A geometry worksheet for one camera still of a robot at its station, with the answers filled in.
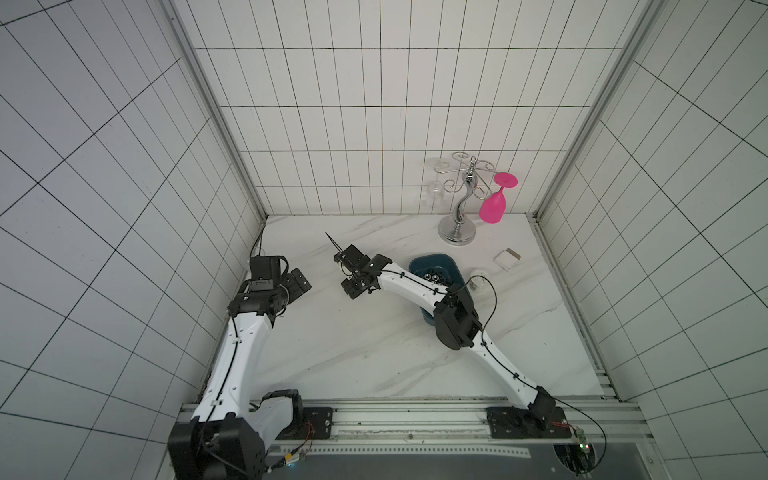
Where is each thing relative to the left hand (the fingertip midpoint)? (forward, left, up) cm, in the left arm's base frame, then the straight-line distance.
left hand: (291, 293), depth 81 cm
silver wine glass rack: (+36, -54, -13) cm, 66 cm away
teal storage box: (+18, -45, -13) cm, 50 cm away
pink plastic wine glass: (+30, -62, +5) cm, 69 cm away
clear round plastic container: (+9, -57, -10) cm, 59 cm away
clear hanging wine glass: (+36, -43, +6) cm, 57 cm away
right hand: (+9, -11, -14) cm, 20 cm away
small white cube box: (+22, -70, -13) cm, 75 cm away
